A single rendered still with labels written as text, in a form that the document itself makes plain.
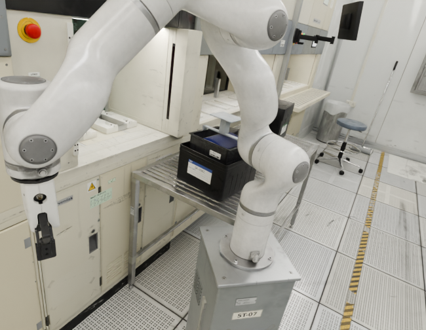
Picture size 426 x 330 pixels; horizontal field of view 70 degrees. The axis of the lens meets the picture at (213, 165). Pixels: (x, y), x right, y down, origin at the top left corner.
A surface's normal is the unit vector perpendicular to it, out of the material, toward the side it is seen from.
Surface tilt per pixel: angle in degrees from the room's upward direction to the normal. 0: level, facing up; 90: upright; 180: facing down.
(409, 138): 90
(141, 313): 0
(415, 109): 90
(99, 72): 59
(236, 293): 90
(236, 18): 89
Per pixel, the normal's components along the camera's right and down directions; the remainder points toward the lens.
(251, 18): -0.08, 0.36
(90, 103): 0.85, 0.02
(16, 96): 0.23, 0.44
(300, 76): -0.51, 0.29
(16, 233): 0.85, 0.33
